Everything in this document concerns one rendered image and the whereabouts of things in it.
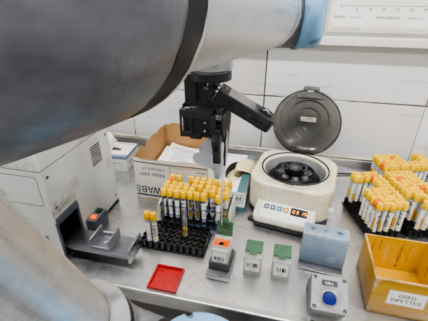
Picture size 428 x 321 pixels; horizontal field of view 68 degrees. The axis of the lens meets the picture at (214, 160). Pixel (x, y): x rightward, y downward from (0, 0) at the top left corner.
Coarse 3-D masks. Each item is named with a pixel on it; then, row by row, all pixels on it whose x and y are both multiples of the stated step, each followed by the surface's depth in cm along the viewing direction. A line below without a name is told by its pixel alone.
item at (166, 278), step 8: (160, 264) 77; (160, 272) 75; (168, 272) 75; (176, 272) 75; (152, 280) 73; (160, 280) 73; (168, 280) 73; (176, 280) 73; (152, 288) 71; (160, 288) 70; (168, 288) 71; (176, 288) 71
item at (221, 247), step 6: (216, 234) 76; (216, 240) 74; (222, 240) 74; (228, 240) 74; (216, 246) 73; (222, 246) 72; (228, 246) 72; (216, 252) 72; (222, 252) 72; (228, 252) 72; (216, 258) 73; (222, 258) 73; (228, 258) 73
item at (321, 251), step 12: (312, 228) 75; (324, 228) 74; (336, 228) 74; (312, 240) 73; (324, 240) 72; (336, 240) 71; (348, 240) 71; (300, 252) 76; (312, 252) 75; (324, 252) 74; (336, 252) 73; (300, 264) 76; (312, 264) 76; (324, 264) 76; (336, 264) 74
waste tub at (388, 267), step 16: (368, 240) 71; (384, 240) 72; (400, 240) 71; (368, 256) 68; (384, 256) 74; (400, 256) 73; (416, 256) 72; (368, 272) 67; (384, 272) 74; (400, 272) 74; (416, 272) 74; (368, 288) 66; (384, 288) 62; (400, 288) 62; (416, 288) 61; (368, 304) 65; (384, 304) 64; (400, 304) 63; (416, 304) 62
